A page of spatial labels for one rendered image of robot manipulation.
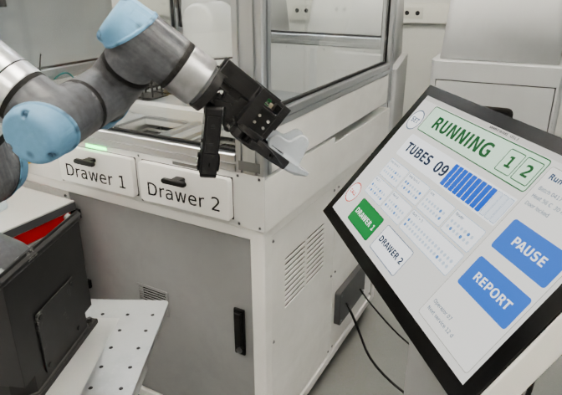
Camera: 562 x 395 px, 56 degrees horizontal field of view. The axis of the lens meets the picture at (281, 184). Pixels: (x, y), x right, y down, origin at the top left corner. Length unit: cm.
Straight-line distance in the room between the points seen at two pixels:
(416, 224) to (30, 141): 53
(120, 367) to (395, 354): 142
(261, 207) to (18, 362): 63
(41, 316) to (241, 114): 45
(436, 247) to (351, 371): 141
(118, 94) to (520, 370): 59
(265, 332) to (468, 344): 89
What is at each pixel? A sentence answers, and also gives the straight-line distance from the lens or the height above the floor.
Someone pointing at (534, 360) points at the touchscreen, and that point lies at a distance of 62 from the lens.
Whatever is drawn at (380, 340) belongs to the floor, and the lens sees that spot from 228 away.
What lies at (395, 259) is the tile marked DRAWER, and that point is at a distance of 79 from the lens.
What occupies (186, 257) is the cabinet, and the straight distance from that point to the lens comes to 150.
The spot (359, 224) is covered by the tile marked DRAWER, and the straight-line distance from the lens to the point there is 90.
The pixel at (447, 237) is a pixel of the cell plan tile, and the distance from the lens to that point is 74.
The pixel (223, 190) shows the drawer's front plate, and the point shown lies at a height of 90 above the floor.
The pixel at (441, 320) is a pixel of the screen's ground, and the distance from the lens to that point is 68.
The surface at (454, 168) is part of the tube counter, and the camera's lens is 82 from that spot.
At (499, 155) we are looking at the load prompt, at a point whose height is 116.
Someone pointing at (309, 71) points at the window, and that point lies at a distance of 142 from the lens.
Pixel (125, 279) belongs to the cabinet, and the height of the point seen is 51.
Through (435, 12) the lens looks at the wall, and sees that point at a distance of 434.
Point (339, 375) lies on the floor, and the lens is 210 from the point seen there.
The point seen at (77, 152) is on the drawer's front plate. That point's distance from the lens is 161.
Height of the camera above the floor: 138
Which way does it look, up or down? 22 degrees down
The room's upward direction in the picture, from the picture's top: straight up
